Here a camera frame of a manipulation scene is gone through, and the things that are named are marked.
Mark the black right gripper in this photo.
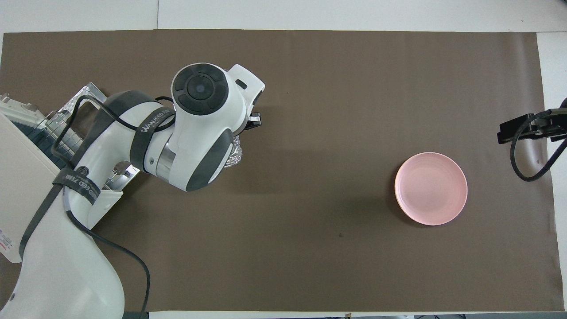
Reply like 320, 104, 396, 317
497, 98, 567, 144

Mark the aluminium foil tray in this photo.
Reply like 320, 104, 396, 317
224, 135, 244, 169

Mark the cream toaster oven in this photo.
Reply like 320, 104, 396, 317
0, 93, 124, 264

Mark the pink round plate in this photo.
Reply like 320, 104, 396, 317
394, 152, 468, 226

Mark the brown table mat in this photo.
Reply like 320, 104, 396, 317
0, 29, 565, 313

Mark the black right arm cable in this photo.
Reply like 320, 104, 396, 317
509, 110, 567, 182

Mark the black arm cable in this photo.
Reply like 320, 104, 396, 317
509, 110, 567, 182
51, 94, 178, 319

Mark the glass oven door metal frame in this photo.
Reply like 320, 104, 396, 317
58, 82, 142, 182

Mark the metal oven wire rack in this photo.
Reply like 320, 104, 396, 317
33, 111, 87, 160

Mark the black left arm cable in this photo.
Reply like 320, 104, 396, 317
51, 94, 178, 319

